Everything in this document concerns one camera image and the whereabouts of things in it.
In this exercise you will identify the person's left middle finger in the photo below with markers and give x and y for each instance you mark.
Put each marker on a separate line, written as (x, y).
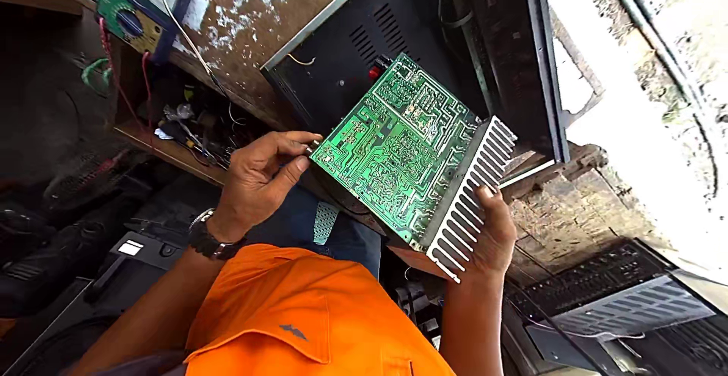
(298, 136)

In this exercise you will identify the wooden workbench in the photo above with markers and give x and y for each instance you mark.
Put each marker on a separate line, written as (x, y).
(244, 40)

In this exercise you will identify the person's left index finger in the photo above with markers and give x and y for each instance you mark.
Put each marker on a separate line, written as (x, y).
(289, 148)

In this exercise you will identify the black metal equipment case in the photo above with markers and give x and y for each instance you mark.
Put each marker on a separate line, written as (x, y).
(335, 52)

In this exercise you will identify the person's left thumb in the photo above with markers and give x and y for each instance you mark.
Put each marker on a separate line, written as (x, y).
(291, 176)

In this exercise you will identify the pale green perforated strip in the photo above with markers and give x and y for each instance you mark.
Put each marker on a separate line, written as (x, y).
(326, 222)

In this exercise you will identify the person's left forearm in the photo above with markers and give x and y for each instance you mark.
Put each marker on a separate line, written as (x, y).
(159, 302)

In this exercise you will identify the black ribbed device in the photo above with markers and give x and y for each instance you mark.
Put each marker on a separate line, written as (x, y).
(688, 345)

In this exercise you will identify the person's right forearm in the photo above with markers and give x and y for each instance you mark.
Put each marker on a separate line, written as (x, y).
(473, 325)

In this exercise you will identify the black mixer with slotted panel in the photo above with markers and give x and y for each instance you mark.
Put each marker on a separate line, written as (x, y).
(603, 296)

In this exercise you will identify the black box with white label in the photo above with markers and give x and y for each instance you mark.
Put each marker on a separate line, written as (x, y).
(142, 262)

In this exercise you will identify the red test lead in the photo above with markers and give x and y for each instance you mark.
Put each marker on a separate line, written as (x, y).
(147, 83)
(112, 74)

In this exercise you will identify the person's right thumb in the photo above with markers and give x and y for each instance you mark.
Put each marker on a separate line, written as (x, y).
(498, 211)

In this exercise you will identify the person's right hand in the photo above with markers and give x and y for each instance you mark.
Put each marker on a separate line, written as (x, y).
(495, 251)

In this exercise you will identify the person's legs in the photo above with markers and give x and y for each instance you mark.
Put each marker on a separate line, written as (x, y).
(296, 211)

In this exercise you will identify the green circuit board with heatsink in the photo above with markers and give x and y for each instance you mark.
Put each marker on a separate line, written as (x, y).
(398, 148)

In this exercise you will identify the person's body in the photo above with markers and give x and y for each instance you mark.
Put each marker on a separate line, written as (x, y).
(318, 319)

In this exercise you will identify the grey metal pipe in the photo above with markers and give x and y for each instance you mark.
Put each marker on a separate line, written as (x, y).
(654, 35)

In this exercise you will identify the pile of small tools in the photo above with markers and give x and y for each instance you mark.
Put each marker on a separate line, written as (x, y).
(190, 126)

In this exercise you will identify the blue and green multimeter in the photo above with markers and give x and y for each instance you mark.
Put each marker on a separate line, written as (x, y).
(128, 23)

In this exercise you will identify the person's left hand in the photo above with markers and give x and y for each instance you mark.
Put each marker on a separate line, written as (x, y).
(250, 185)

